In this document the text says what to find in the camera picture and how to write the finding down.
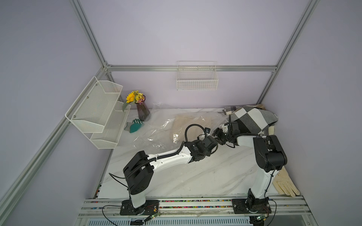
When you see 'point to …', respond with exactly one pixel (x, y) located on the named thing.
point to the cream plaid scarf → (268, 130)
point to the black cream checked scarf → (253, 120)
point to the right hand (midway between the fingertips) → (211, 136)
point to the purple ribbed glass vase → (143, 112)
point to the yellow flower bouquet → (133, 97)
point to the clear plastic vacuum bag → (166, 127)
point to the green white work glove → (136, 125)
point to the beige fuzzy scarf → (181, 122)
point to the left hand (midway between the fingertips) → (204, 145)
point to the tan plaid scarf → (260, 106)
